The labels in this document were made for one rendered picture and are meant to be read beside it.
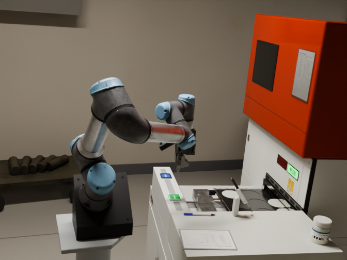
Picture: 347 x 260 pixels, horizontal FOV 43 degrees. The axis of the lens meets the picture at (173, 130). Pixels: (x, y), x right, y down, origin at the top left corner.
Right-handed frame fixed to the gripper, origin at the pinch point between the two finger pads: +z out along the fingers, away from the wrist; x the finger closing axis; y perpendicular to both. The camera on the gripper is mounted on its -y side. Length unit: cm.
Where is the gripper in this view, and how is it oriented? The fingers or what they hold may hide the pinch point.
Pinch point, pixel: (176, 169)
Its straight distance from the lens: 202.6
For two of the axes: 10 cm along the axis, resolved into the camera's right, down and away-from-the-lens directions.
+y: 9.8, 0.2, 1.8
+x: -1.7, -2.9, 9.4
